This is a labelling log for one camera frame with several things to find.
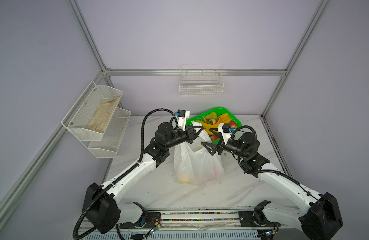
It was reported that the white plastic bag lemon print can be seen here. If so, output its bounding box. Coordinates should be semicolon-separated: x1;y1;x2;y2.
173;130;225;186

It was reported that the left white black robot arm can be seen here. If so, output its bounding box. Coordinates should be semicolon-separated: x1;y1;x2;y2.
73;122;203;240

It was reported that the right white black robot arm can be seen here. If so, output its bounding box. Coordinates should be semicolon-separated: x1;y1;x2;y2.
201;126;343;240

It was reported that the fake yellow banana bunch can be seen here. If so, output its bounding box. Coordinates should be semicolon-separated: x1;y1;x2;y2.
196;112;231;135

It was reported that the fake red apple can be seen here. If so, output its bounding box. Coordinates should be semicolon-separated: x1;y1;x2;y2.
230;121;238;129

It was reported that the green plastic fruit basket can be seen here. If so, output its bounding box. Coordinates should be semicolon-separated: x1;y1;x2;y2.
186;107;242;144

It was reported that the lower white mesh shelf bin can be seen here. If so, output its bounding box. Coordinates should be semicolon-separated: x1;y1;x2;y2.
88;108;131;159

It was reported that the white mesh shelf bin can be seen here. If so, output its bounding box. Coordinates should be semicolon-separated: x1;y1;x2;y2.
88;108;131;159
61;82;122;142

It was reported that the beige cloth in bin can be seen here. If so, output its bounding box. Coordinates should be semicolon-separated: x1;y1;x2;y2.
86;97;120;134

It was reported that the upper white mesh shelf bin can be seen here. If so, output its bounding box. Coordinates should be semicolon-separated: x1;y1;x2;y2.
61;82;122;142

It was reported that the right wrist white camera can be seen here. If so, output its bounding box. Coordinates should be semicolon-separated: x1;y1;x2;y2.
218;123;235;144

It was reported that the wrist white camera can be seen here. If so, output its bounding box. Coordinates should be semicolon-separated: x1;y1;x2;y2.
174;110;190;131
218;123;235;144

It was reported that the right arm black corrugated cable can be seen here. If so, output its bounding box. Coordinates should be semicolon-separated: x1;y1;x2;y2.
231;125;320;202

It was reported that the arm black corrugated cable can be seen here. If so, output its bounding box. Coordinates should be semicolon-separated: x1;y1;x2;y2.
231;125;320;202
72;108;175;240

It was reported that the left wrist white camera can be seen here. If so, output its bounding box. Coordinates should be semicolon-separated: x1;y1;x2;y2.
174;110;190;131

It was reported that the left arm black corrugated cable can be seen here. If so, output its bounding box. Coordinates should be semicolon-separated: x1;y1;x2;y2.
72;108;175;240

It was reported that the white wire wall basket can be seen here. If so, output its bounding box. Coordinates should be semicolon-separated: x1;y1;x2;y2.
179;65;224;97

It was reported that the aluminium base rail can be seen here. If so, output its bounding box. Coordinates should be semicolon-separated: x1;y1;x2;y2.
83;209;307;240

